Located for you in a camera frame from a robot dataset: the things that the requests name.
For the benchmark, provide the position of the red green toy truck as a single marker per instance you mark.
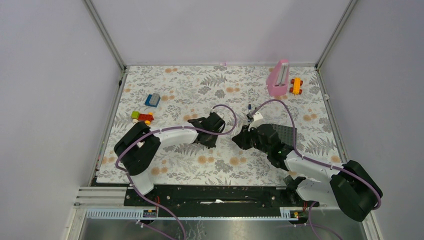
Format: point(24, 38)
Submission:
point(141, 117)

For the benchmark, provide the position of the floral patterned table mat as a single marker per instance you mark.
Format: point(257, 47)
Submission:
point(216, 98)

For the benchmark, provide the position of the white slotted cable duct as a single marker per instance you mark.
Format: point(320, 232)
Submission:
point(261, 214)

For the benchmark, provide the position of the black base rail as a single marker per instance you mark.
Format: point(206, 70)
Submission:
point(171, 198)

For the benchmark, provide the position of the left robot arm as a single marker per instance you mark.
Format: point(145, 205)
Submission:
point(138, 147)

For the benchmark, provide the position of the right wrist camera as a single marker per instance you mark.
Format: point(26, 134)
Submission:
point(254, 119)

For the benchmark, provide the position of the orange red toy car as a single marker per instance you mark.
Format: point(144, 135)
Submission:
point(296, 86)

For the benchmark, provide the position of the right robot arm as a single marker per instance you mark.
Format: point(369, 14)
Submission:
point(346, 186)

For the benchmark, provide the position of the blue grey brick block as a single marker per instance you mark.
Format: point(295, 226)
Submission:
point(152, 100)

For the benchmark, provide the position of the dark grey brick baseplate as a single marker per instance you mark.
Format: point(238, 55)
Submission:
point(286, 134)

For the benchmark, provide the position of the pink metronome box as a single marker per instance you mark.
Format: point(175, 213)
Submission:
point(277, 81)

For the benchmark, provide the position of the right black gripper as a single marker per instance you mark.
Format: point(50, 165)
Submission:
point(241, 139)

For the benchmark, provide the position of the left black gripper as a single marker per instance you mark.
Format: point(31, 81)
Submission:
point(210, 144)

